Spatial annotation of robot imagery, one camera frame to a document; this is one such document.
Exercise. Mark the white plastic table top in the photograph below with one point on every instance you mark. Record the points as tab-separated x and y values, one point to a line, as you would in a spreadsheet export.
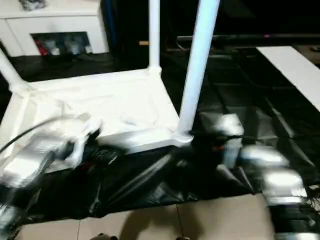
112	100

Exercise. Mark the white plastic table leg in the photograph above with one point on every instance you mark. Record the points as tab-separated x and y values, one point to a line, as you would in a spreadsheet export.
11	72
153	37
197	62

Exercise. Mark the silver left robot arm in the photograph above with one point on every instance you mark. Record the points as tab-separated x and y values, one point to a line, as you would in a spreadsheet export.
25	162

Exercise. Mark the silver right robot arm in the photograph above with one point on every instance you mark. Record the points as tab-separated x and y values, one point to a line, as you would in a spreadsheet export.
275	170

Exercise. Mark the black mat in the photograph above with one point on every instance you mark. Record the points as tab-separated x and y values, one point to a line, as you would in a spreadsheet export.
250	112

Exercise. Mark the dark rounded robot part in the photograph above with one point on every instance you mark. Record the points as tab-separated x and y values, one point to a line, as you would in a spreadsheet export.
105	237
182	238

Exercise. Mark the small white box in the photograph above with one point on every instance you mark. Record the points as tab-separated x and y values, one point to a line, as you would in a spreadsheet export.
86	49

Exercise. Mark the white bottle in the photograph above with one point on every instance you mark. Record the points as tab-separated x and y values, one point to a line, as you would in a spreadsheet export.
72	47

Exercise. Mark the small white jar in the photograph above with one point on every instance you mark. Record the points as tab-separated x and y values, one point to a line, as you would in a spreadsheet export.
55	51

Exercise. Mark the white flat board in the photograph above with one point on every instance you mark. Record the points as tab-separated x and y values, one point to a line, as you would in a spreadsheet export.
295	67

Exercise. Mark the small tan box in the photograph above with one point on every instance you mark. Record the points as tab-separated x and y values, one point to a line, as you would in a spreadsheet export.
143	43

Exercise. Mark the red bottle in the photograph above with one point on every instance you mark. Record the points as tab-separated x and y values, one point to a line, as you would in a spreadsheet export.
41	48

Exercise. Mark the white cabinet with glass doors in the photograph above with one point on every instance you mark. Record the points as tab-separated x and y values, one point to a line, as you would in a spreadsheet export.
62	22

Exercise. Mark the black remote control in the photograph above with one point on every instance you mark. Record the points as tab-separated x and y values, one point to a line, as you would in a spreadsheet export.
316	48

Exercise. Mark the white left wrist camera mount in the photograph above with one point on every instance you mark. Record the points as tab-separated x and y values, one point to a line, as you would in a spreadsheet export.
80	147

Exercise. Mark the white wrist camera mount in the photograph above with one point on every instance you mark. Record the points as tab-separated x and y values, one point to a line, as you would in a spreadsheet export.
80	147
231	127

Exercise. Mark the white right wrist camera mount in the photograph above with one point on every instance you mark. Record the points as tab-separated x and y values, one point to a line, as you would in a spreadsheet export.
231	127

